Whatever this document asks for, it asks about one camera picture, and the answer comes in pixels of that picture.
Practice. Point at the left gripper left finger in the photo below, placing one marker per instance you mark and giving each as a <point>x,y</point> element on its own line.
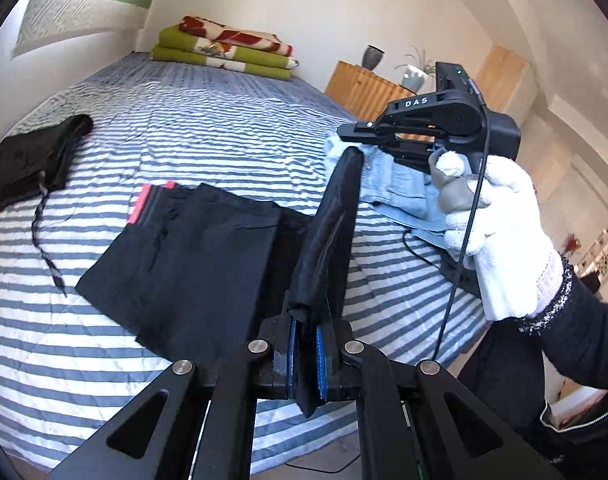
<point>191,421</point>

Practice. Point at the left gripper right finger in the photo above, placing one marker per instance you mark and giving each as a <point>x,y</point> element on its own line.
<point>418,421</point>

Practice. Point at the black shorts with pink trim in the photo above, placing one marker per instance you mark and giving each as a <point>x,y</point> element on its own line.
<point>196,271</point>

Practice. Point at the black sleeved right forearm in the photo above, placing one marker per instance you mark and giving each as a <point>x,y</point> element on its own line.
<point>573,331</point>

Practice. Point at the white gloved right hand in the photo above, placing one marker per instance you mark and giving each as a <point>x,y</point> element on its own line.
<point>493,220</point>

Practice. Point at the potted spider plant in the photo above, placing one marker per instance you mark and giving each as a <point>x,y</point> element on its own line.
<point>417,70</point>

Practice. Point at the wooden door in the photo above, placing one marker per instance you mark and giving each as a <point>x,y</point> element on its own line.
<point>499,77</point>

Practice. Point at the light blue denim jacket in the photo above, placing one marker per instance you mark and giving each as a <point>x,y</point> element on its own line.
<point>404,195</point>

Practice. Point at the wooden slatted headboard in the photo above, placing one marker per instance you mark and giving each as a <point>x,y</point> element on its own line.
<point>361,92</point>

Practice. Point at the dark ceramic vase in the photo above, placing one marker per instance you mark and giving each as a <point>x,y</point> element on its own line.
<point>372,57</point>

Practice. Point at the blue white striped quilt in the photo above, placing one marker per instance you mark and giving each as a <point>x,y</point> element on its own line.
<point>159,128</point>

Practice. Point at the red cream floral blanket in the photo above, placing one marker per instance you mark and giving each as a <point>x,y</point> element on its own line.
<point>263,41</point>

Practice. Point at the green folded blanket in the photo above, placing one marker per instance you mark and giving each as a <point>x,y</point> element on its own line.
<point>179,47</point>

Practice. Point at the black folded garment with drawstring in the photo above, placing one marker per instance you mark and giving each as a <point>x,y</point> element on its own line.
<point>36,164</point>

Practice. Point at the landscape wall tapestry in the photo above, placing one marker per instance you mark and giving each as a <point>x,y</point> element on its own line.
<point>48,21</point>

